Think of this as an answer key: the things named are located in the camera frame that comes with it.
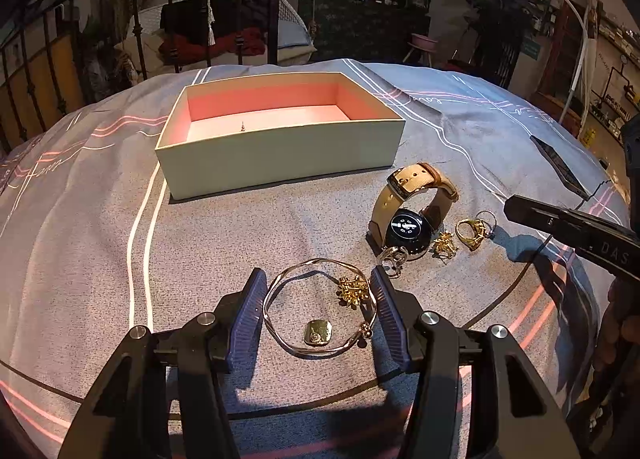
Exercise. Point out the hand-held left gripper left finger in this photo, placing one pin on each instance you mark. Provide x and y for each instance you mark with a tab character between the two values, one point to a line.
250	319

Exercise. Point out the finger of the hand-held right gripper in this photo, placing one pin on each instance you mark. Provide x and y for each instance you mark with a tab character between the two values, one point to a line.
540	216

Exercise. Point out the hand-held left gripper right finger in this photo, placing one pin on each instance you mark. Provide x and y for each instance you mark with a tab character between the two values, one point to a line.
392	319

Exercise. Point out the gold floral charm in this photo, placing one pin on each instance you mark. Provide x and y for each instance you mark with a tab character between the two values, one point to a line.
352	291

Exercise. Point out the gold floral earring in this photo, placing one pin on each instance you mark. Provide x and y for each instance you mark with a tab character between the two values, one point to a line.
445	245

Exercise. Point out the white box with pink inside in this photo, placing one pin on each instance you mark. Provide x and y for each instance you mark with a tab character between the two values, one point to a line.
280	154

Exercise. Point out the person's right hand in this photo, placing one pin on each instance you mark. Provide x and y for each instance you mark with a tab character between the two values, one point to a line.
612	334

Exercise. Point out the dark smartphone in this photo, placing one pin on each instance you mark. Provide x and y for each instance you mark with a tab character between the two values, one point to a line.
562	166

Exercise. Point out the grey striped blanket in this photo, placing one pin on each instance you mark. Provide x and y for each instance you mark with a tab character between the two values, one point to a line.
250	239

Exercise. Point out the white floor lamp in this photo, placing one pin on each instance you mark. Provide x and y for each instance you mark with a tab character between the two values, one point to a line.
577	49

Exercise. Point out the tall dark potted plant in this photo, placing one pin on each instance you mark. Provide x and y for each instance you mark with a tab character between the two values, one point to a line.
495	14

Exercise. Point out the pink stool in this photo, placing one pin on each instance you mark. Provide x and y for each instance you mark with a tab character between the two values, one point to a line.
422	41

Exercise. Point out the green leaf-pattern counter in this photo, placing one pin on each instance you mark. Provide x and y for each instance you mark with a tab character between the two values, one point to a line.
360	24

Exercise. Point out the red cloth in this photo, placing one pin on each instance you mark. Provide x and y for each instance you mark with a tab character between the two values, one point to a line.
225	45

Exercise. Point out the light blue pillow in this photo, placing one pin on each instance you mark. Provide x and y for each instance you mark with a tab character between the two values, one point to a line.
290	34

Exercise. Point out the white wicker swing chair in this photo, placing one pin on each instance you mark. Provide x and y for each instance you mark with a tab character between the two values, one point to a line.
296	29

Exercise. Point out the black garment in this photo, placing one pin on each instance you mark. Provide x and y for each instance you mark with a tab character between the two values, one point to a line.
255	6

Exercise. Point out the black iron bed frame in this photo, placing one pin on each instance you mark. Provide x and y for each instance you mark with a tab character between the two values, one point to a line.
274	14

